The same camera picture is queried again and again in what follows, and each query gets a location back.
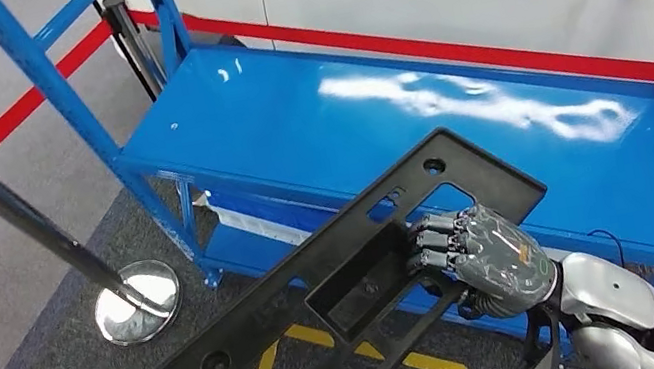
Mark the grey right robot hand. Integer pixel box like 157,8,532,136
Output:
398,191,567,335

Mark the black plastic frame part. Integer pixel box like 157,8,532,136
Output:
108,110,580,369

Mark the blue metal shelf rack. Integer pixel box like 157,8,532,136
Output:
0,0,654,369

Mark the yellow floor tape square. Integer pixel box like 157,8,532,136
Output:
240,294,470,369

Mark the red barrier belt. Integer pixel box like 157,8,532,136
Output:
128,0,654,195
0,18,133,161

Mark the thin black pole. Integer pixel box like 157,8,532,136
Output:
82,0,160,110

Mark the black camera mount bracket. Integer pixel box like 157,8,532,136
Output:
491,303,571,369

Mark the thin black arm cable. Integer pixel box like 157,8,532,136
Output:
585,224,628,272

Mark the chrome stanchion post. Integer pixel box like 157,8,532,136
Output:
101,0,170,101
0,109,190,369

